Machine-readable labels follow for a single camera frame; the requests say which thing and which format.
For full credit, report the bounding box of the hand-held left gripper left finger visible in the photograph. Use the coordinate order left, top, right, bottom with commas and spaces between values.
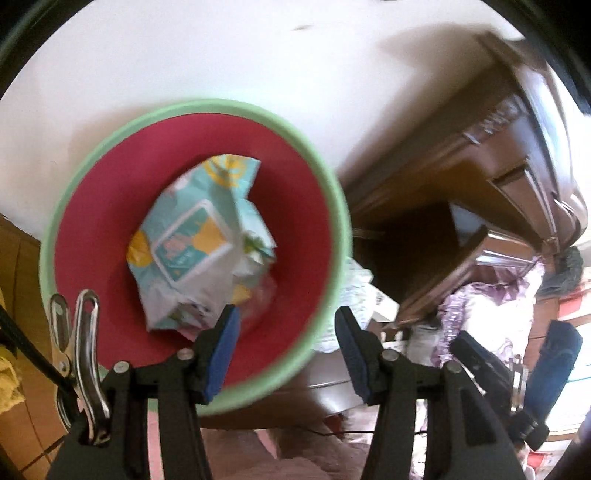
46, 305, 242, 480

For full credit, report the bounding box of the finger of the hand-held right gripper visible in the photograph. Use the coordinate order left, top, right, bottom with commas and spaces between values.
450, 329, 514, 408

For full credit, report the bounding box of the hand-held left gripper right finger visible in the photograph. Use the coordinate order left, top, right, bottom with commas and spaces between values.
335, 306, 525, 480

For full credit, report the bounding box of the teal wet wipes pack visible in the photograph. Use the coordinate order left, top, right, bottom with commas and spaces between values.
127, 154, 278, 332

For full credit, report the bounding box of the red bin with green rim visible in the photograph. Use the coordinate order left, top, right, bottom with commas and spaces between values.
39, 98, 354, 413

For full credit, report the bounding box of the purple and white cloth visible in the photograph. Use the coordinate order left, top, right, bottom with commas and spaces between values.
438, 263, 546, 371

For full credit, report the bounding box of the white and green carton box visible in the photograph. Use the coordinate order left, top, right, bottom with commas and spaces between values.
369, 289, 400, 323

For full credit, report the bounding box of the thin white plastic bag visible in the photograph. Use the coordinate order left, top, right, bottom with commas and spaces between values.
318, 258, 376, 354

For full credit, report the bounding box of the dark cloth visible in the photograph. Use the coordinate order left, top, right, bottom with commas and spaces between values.
538, 247, 583, 299

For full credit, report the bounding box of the metal spring clip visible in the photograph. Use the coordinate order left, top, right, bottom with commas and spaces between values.
48, 290, 112, 445

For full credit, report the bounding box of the brown wooden headboard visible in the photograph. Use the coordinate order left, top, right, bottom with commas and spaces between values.
339, 32, 587, 325

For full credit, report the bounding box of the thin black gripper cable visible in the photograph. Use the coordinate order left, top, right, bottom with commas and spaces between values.
0, 305, 77, 394

